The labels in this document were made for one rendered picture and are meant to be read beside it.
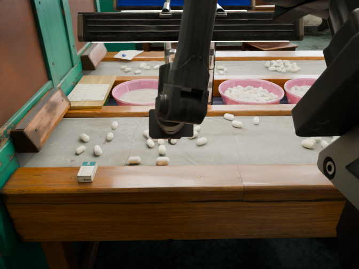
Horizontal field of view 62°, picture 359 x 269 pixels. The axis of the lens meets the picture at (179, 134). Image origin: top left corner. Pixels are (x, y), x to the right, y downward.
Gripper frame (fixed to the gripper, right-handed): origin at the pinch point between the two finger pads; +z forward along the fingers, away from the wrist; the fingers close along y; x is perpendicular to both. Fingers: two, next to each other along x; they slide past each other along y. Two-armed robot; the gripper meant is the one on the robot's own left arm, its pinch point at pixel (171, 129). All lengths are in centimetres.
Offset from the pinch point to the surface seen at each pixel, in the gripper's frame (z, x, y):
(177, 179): -0.5, 12.6, -1.3
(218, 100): 58, -24, -21
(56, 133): 22.3, -2.9, 38.5
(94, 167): 0.1, 9.6, 19.6
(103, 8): 224, -172, 76
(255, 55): 84, -57, -47
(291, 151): 12.9, 4.9, -35.8
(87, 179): -1.7, 12.6, 20.6
